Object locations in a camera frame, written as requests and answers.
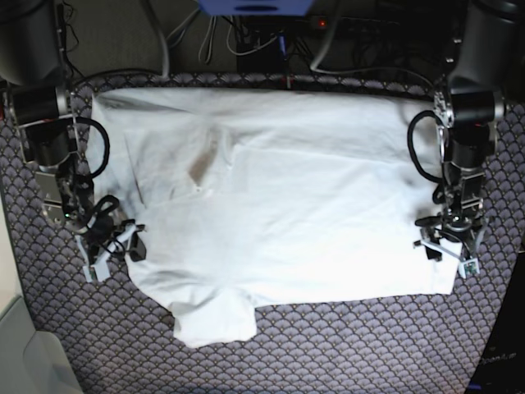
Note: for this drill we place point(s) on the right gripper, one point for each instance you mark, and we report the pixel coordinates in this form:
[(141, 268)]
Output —
[(99, 234)]

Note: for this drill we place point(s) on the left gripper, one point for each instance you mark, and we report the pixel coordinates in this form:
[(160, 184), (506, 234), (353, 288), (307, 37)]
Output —
[(469, 232)]

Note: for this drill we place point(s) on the white T-shirt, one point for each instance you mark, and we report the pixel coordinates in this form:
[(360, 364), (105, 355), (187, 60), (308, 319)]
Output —
[(252, 198)]

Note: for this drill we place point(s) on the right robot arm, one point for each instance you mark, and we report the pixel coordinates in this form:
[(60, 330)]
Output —
[(38, 94)]

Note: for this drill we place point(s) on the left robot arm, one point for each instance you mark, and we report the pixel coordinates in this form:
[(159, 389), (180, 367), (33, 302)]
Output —
[(468, 102)]

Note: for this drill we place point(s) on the patterned blue table cloth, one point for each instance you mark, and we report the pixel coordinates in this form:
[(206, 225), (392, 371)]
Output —
[(119, 341)]

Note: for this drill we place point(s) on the grey plastic bin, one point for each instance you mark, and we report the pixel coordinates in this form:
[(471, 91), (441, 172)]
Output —
[(32, 361)]

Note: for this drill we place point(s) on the red table clamp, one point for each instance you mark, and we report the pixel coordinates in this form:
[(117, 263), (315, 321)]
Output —
[(288, 82)]

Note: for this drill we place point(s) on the black box under table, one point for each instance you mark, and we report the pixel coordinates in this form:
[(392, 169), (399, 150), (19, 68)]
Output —
[(268, 60)]

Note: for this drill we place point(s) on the black power strip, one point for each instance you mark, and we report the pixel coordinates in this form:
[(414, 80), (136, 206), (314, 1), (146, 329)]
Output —
[(320, 22)]

